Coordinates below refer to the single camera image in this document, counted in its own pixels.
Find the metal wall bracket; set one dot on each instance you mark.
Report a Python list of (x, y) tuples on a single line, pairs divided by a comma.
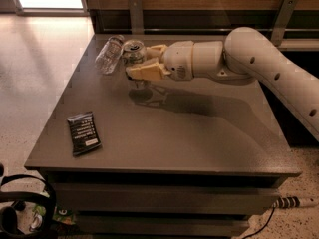
[(136, 16), (282, 19)]

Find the grey drawer cabinet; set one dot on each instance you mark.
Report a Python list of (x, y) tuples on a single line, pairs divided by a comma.
[(177, 159)]

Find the right metal wall bracket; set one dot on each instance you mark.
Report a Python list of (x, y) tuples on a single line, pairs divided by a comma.
[(282, 19)]

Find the striped handle tool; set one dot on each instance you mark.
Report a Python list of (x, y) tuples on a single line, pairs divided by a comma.
[(295, 202)]

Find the clear plastic water bottle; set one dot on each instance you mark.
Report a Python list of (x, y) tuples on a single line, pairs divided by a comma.
[(110, 54)]

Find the green snack bag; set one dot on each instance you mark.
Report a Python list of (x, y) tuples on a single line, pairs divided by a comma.
[(60, 215)]

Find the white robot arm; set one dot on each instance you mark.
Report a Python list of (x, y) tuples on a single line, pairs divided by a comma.
[(243, 56)]

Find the black rxbar chocolate wrapper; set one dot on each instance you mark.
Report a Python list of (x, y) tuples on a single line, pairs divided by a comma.
[(83, 132)]

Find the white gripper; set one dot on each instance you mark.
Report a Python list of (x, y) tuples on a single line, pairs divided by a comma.
[(178, 60)]

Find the left metal wall bracket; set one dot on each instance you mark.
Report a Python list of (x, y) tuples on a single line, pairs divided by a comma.
[(136, 16)]

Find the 7up soda can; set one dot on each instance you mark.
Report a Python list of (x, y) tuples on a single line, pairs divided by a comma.
[(134, 52)]

